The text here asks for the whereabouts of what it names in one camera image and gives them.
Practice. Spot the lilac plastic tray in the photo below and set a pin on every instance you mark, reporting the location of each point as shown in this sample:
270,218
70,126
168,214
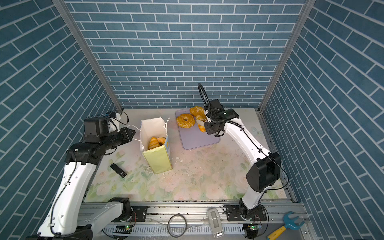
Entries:
193,138

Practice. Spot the small yellow horn bread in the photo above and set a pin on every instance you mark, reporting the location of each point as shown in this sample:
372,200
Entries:
201,120

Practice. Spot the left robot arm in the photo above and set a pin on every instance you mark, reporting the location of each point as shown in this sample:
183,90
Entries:
100,135

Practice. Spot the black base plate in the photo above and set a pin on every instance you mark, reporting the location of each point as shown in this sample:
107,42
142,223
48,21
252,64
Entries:
236,213
139,213

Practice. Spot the twisted ring doughnut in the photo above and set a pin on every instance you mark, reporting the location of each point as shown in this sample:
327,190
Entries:
161,141

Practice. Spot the metal kitchen tongs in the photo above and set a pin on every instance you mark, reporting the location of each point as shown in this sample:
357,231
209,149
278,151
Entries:
204,97

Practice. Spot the striped long bread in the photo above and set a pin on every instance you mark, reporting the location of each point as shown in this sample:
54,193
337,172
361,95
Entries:
202,128

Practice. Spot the black flat bar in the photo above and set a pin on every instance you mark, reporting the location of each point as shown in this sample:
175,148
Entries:
118,170

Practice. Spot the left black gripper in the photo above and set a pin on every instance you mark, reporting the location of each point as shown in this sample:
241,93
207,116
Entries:
127,137

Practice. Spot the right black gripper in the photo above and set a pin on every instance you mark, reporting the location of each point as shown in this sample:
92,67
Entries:
208,130

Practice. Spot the white handheld device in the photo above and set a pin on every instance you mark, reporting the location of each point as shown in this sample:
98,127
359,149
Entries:
215,223

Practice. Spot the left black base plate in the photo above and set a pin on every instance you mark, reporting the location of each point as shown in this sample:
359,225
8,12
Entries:
139,213

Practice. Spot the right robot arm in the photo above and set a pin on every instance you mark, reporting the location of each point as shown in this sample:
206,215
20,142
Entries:
265,166

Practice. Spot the round flower bun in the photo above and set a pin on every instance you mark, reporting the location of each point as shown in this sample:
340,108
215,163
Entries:
186,121

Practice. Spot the blue yellow wrench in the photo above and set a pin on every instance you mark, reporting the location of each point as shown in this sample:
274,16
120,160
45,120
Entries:
289,223

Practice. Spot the white paper gift bag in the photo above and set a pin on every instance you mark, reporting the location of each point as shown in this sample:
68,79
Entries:
158,158

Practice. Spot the sugared oval bread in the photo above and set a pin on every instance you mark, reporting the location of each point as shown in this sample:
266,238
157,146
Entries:
197,112

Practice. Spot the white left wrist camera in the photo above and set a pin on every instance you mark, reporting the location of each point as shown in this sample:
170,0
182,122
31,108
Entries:
114,116

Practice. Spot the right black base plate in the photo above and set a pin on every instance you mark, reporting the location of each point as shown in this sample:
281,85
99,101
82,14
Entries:
236,213

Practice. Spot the braided croissant bread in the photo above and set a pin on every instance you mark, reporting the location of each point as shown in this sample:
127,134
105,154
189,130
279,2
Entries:
153,143

